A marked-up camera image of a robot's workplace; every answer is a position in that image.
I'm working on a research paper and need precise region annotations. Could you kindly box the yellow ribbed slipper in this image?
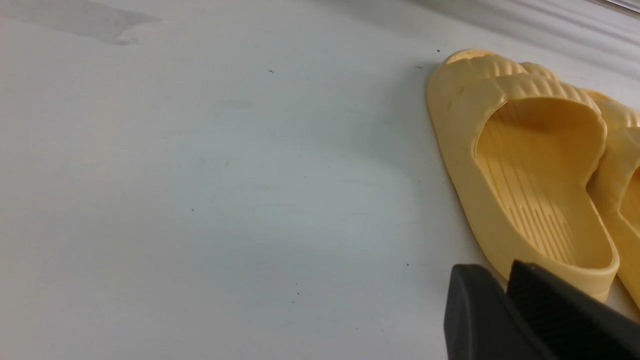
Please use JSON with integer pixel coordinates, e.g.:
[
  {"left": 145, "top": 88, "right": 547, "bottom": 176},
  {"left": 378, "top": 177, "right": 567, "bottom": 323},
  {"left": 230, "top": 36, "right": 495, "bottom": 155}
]
[
  {"left": 520, "top": 62, "right": 640, "bottom": 307},
  {"left": 426, "top": 49, "right": 620, "bottom": 303}
]

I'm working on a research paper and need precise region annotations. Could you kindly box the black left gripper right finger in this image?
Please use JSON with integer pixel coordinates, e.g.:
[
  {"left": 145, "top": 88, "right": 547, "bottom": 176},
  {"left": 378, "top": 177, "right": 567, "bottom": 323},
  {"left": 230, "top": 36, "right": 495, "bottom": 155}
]
[{"left": 507, "top": 260, "right": 640, "bottom": 360}]

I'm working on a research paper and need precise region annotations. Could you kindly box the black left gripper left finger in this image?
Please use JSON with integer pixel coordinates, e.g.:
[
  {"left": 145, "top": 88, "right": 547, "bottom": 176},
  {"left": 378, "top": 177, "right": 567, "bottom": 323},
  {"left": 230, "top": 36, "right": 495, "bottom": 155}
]
[{"left": 444, "top": 264, "right": 556, "bottom": 360}]

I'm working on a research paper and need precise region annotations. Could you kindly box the yellow ribbed slipper left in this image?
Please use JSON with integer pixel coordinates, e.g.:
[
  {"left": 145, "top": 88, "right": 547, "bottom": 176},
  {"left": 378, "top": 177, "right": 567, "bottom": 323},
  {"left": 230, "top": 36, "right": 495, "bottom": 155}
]
[{"left": 426, "top": 49, "right": 620, "bottom": 303}]

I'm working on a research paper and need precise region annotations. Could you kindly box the yellow ribbed slipper right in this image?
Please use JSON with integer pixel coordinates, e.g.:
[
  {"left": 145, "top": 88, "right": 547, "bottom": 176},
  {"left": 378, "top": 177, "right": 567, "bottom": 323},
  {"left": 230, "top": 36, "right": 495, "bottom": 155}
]
[{"left": 520, "top": 62, "right": 640, "bottom": 307}]

